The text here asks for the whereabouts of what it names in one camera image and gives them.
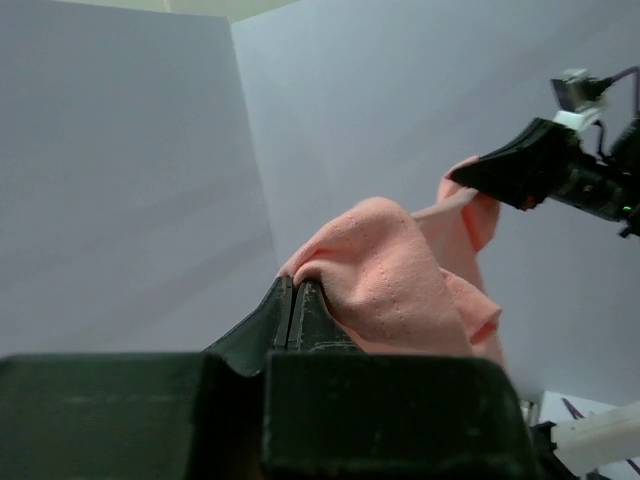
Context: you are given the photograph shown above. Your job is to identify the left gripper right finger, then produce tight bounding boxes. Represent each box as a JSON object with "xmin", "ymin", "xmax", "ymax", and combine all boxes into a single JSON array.
[{"xmin": 292, "ymin": 281, "xmax": 363, "ymax": 353}]

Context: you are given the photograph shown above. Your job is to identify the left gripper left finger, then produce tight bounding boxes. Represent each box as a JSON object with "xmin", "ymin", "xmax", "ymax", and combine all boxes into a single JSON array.
[{"xmin": 204, "ymin": 276, "xmax": 294, "ymax": 376}]

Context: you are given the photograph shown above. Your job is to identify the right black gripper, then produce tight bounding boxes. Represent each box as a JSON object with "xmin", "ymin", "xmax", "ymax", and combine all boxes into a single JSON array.
[{"xmin": 450, "ymin": 118, "xmax": 639, "ymax": 235}]

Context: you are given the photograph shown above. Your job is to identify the pink t shirt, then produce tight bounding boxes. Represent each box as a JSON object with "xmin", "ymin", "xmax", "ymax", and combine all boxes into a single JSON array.
[{"xmin": 279, "ymin": 175, "xmax": 504, "ymax": 364}]

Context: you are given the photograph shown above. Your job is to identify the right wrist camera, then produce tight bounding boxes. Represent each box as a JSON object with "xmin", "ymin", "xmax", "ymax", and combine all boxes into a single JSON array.
[{"xmin": 550, "ymin": 69, "xmax": 613, "ymax": 133}]

